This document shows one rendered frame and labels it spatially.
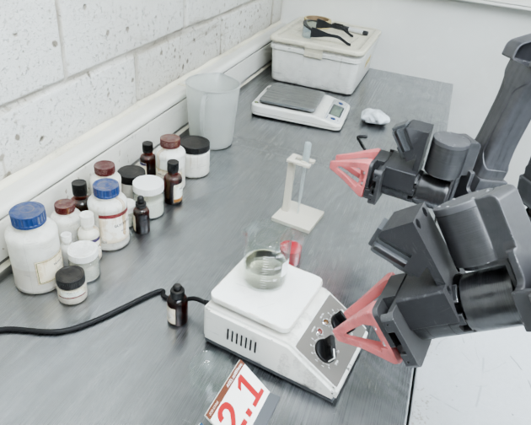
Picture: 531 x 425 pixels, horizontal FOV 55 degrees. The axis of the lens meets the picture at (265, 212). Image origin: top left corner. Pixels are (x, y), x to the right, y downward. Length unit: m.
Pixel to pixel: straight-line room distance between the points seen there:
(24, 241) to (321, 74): 1.15
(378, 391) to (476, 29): 1.48
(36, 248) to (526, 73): 0.75
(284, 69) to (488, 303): 1.32
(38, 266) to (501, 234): 0.61
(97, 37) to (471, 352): 0.83
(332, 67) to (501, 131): 0.88
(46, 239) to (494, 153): 0.69
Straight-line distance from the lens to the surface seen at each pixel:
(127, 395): 0.69
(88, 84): 1.03
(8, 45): 0.87
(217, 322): 0.69
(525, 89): 0.86
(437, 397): 0.75
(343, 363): 0.70
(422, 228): 0.49
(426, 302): 0.51
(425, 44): 1.99
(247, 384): 0.66
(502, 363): 0.83
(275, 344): 0.66
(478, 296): 0.50
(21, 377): 0.74
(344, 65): 1.66
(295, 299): 0.68
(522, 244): 0.49
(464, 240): 0.49
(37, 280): 0.82
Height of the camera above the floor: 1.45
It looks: 33 degrees down
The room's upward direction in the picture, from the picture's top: 6 degrees clockwise
